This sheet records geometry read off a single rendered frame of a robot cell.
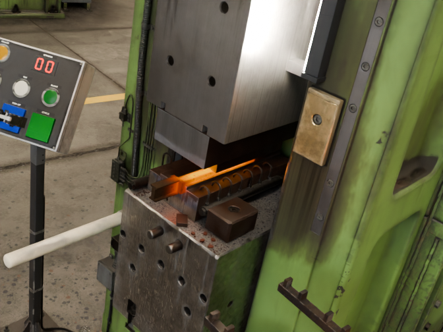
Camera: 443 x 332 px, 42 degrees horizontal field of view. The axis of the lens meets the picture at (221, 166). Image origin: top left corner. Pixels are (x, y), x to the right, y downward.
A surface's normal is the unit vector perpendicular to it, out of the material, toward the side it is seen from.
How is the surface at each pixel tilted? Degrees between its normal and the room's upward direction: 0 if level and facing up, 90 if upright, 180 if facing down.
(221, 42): 90
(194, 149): 90
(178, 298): 90
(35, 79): 60
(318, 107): 90
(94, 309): 0
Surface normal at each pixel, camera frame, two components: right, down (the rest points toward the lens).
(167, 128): -0.68, 0.25
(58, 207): 0.17, -0.87
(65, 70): -0.18, -0.08
